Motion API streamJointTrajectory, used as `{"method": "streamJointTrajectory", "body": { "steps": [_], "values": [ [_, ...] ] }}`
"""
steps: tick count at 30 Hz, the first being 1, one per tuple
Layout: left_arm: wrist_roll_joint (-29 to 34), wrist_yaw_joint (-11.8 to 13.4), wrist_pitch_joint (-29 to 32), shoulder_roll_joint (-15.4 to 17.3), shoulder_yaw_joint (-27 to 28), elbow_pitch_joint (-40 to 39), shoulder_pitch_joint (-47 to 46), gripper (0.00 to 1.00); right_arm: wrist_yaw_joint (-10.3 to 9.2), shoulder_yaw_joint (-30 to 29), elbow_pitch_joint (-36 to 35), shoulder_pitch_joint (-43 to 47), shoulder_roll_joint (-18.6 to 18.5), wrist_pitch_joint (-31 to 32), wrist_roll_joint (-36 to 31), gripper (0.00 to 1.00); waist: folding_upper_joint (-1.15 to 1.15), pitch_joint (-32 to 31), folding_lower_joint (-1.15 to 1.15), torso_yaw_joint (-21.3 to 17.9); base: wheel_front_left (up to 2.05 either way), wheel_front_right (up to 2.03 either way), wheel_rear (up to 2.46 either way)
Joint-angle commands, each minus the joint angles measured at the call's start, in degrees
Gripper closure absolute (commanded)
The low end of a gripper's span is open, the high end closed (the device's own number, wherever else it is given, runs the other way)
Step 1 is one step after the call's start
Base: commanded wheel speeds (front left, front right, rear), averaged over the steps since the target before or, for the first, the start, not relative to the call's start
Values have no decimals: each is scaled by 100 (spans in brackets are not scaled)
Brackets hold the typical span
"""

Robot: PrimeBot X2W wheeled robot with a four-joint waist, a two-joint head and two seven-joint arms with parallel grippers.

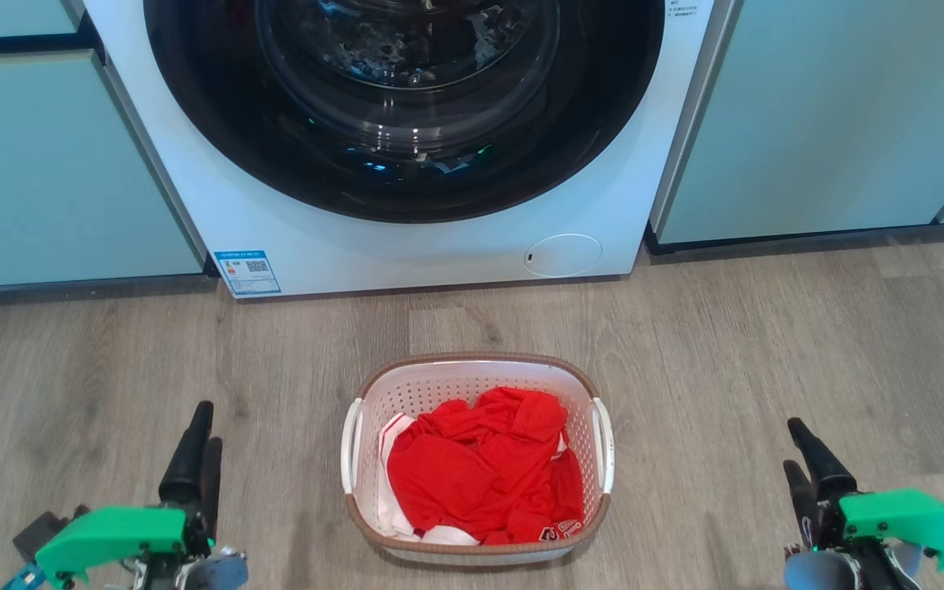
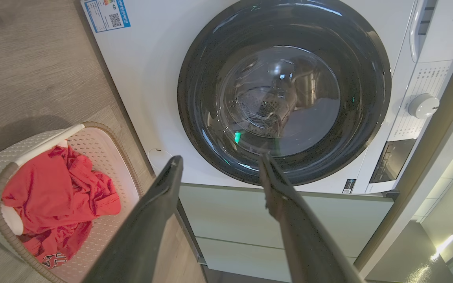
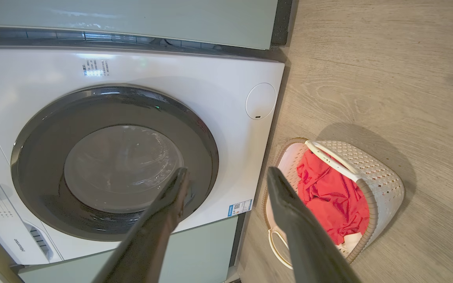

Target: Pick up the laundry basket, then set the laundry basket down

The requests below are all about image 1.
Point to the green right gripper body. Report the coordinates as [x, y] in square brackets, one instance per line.
[914, 520]

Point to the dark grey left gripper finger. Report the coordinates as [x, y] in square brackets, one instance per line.
[211, 492]
[187, 467]

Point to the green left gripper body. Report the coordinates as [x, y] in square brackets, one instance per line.
[111, 533]

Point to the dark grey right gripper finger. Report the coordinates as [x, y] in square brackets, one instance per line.
[804, 504]
[820, 463]

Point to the white laundry basket brown rim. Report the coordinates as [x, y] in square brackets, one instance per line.
[439, 381]

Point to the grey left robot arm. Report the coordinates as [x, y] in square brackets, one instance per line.
[214, 571]

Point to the blue energy label sticker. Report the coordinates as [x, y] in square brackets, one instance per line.
[247, 273]

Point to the dark cabinet plinth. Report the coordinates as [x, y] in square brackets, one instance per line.
[808, 239]
[70, 288]

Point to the red garment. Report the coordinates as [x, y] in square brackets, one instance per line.
[472, 475]

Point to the white front-load washing machine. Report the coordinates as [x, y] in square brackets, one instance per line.
[406, 254]

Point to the large teal cabinet door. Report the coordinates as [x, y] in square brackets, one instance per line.
[816, 115]
[54, 172]

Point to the round white filter cover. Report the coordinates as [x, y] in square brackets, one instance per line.
[562, 255]

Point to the black round washer door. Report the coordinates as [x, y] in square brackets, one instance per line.
[218, 123]

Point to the small teal cabinet drawer front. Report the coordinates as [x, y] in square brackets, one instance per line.
[5, 16]

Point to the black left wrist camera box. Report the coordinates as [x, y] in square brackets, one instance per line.
[38, 533]

